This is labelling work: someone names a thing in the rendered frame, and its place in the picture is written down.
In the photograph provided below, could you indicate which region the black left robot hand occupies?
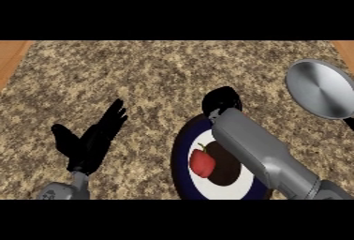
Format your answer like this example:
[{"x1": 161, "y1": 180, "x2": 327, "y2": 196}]
[{"x1": 51, "y1": 98, "x2": 130, "y2": 176}]

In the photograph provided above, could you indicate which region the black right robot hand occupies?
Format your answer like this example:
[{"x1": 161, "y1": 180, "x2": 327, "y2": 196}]
[{"x1": 201, "y1": 85, "x2": 244, "y2": 120}]

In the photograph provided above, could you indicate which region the silver frying pan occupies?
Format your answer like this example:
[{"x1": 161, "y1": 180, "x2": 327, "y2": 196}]
[{"x1": 284, "y1": 58, "x2": 354, "y2": 131}]

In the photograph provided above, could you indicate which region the blue and white plate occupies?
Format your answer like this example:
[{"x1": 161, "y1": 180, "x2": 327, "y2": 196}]
[{"x1": 170, "y1": 113, "x2": 275, "y2": 201}]

